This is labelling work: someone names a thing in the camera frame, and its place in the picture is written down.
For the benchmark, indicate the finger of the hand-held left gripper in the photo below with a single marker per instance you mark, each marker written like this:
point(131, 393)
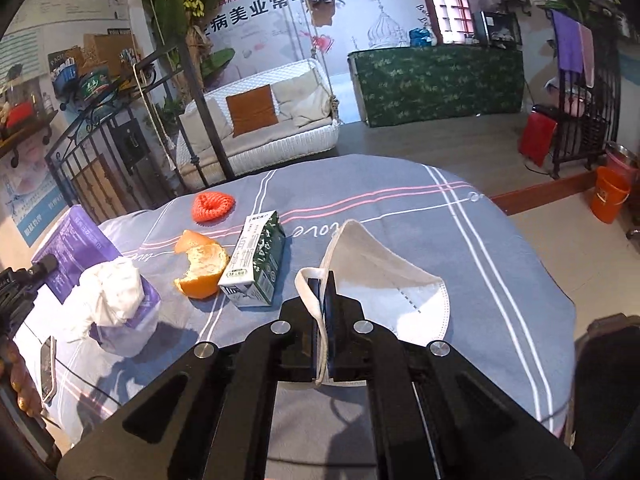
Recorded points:
point(45, 266)

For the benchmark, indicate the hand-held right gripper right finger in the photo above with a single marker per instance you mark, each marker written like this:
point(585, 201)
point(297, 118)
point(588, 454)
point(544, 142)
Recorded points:
point(329, 310)

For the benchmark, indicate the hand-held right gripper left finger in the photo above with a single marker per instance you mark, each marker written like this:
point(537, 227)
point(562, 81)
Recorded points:
point(316, 310)

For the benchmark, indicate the purple packet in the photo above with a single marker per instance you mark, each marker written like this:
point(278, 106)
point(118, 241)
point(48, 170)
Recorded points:
point(75, 245)

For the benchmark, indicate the white face mask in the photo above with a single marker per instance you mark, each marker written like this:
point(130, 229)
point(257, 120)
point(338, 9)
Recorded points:
point(380, 280)

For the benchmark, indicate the white tissue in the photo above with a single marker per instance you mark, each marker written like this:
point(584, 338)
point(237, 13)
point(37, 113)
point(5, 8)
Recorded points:
point(110, 290)

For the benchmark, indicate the person's left hand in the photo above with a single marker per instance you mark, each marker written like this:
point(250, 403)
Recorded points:
point(25, 385)

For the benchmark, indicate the smartphone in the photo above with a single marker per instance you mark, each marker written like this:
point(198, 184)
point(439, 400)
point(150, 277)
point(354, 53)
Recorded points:
point(48, 370)

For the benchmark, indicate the green and white milk carton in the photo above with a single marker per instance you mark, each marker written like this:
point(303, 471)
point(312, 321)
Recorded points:
point(250, 260)

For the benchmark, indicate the orange peel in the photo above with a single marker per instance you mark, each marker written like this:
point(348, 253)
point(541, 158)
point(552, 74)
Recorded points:
point(202, 267)

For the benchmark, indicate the red foam fruit net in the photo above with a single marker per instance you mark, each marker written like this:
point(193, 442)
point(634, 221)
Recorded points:
point(212, 207)

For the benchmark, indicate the white wicker swing sofa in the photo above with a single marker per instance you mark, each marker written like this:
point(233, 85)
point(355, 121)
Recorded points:
point(280, 147)

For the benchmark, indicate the green tin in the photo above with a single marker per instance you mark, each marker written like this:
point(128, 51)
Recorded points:
point(95, 85)

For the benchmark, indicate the brown cushion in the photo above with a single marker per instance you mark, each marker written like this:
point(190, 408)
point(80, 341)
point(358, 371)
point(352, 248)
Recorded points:
point(251, 110)

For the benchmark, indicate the white cushion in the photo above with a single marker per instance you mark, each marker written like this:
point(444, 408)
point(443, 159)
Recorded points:
point(205, 127)
point(302, 97)

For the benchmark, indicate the green patterned cabinet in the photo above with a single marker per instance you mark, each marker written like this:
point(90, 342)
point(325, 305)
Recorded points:
point(435, 85)

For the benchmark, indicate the red bag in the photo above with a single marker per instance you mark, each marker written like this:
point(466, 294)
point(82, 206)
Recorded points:
point(537, 135)

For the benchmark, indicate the blue bag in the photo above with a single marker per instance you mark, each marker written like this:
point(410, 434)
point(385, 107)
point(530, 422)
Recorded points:
point(421, 37)

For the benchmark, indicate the banana plant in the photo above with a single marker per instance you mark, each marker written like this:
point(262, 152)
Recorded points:
point(170, 0)

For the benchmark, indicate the orange bucket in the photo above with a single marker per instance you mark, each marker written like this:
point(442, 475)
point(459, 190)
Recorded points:
point(610, 197)

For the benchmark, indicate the black metal rack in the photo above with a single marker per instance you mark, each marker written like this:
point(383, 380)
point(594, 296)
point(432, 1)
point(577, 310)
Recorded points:
point(595, 125)

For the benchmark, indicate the red telephone booth cabinet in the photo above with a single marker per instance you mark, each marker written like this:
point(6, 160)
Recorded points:
point(447, 5)

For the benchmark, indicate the black framed box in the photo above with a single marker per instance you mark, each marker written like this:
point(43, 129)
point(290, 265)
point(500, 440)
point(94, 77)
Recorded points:
point(500, 30)

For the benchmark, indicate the pink bucket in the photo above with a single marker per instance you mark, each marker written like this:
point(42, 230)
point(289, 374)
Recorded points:
point(625, 160)

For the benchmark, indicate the purple towel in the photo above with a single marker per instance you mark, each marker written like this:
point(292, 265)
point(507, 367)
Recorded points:
point(566, 42)

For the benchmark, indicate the pink towel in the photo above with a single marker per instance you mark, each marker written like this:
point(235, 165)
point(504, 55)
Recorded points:
point(587, 55)

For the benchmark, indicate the black metal bed frame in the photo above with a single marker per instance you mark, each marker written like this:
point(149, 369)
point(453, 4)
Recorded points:
point(100, 145)

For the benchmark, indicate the wooden wall shelf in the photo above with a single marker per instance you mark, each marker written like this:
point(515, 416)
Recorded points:
point(25, 132)

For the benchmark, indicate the large wall poster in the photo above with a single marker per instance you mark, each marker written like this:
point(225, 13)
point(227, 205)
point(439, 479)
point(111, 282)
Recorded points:
point(280, 25)

